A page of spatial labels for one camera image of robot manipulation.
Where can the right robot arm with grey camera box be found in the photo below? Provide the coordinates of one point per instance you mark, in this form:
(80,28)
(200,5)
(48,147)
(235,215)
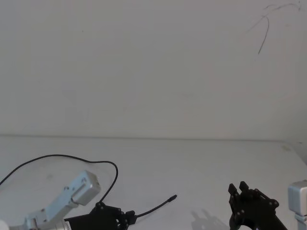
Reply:
(298,198)

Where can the left robot arm with grey camera bracket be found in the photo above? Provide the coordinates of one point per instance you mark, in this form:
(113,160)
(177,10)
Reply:
(81,189)

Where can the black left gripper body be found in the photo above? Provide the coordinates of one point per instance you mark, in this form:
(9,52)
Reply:
(96,220)

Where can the white table cloth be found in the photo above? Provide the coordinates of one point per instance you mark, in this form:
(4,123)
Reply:
(168,167)

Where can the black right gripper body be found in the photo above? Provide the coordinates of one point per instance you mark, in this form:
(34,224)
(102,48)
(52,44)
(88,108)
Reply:
(259,218)

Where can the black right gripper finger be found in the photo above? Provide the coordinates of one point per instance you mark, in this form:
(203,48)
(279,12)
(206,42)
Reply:
(233,194)
(256,194)

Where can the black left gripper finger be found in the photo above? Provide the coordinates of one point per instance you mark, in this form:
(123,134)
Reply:
(121,224)
(130,216)

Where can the plain pale wall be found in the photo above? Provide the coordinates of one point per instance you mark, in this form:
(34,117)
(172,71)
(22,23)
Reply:
(144,67)

